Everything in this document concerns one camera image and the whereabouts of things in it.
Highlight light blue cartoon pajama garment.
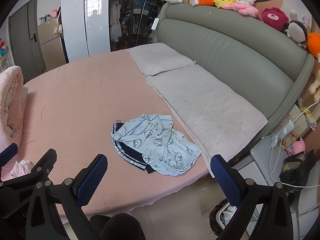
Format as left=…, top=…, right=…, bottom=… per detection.
left=111, top=114, right=201, bottom=176

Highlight pink clothes pile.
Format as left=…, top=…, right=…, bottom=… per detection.
left=10, top=160, right=34, bottom=178

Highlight black waste bin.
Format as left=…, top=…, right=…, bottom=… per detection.
left=209, top=199, right=237, bottom=236

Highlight white bedside table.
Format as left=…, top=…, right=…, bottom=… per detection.
left=234, top=137, right=319, bottom=239

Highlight rolled pink quilt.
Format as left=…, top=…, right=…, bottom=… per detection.
left=1, top=66, right=28, bottom=150

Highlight navy striped shorts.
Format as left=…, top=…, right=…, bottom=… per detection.
left=111, top=122, right=157, bottom=174

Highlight white power strip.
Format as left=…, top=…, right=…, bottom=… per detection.
left=270, top=120, right=294, bottom=148

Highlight near pink-grey pillow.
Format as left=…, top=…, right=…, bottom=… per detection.
left=145, top=65, right=268, bottom=179

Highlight pink-grey pillow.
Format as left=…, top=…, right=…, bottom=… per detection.
left=145, top=65, right=268, bottom=179
left=126, top=43, right=196, bottom=76

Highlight beige cabinet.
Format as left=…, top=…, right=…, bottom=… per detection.
left=37, top=19, right=66, bottom=71

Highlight grey room door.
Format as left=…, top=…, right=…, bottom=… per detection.
left=8, top=0, right=46, bottom=83

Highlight grey-green padded headboard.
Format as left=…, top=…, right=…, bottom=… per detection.
left=155, top=3, right=315, bottom=135

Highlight white glossy wardrobe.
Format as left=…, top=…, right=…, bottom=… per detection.
left=61, top=0, right=111, bottom=62

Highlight far pink-grey pillow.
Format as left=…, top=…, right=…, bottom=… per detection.
left=126, top=43, right=196, bottom=76

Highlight dark glass wardrobe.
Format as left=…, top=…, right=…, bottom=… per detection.
left=109, top=0, right=165, bottom=51

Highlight black white penguin plush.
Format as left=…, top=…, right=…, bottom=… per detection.
left=284, top=20, right=308, bottom=48

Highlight red strawberry bear plush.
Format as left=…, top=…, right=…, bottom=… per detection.
left=261, top=7, right=289, bottom=32

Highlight pink white bunny plush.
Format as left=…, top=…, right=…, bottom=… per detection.
left=222, top=0, right=259, bottom=19

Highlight orange carrot plush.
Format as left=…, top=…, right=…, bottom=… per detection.
left=191, top=0, right=215, bottom=7

